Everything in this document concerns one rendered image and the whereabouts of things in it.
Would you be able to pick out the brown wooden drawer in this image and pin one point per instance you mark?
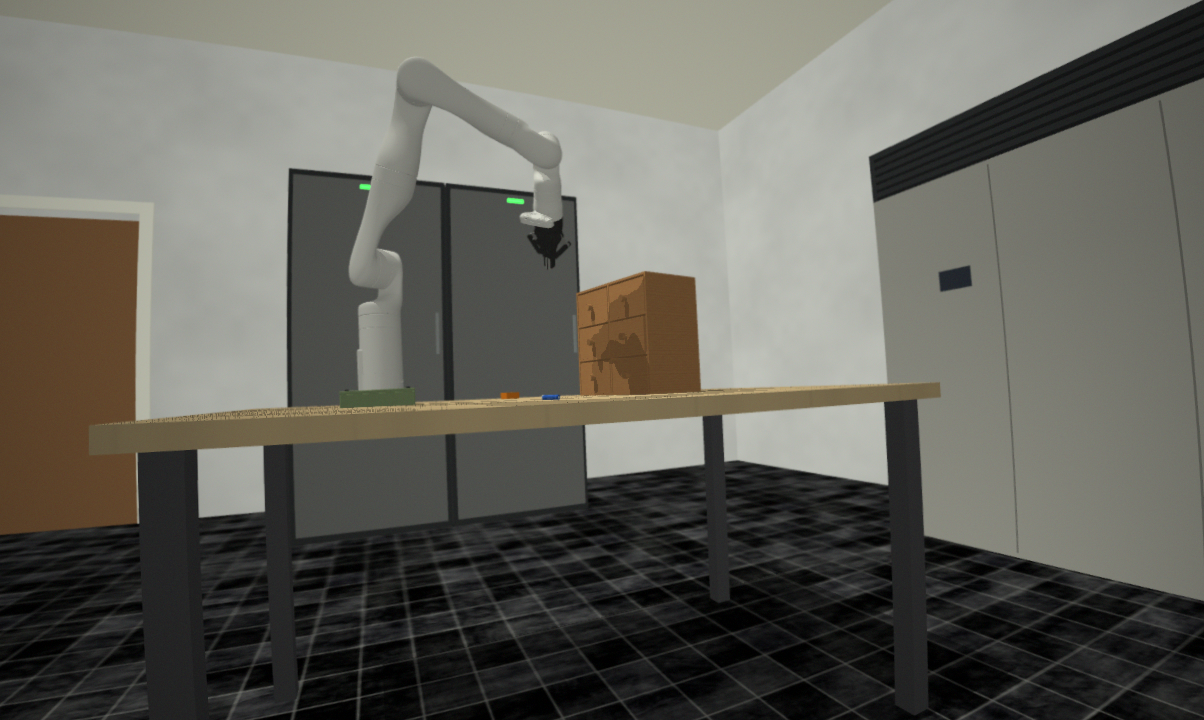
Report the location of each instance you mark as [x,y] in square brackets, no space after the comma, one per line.
[593,307]
[630,375]
[628,336]
[594,342]
[596,377]
[627,298]

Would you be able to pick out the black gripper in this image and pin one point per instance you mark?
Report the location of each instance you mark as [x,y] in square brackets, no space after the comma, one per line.
[549,238]

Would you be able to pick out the orange-brown wooden chest of drawers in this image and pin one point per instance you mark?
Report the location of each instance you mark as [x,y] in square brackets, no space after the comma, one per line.
[671,333]

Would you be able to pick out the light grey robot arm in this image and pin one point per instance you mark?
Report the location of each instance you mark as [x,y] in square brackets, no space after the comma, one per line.
[379,357]

